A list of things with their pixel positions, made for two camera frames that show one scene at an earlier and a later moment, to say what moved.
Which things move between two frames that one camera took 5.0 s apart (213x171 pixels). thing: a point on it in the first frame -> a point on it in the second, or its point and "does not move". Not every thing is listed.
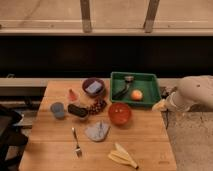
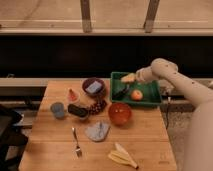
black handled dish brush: x=128 y=80 does not move
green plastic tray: x=134 y=87 does not move
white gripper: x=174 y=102 -> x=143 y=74
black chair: x=12 y=140 does not move
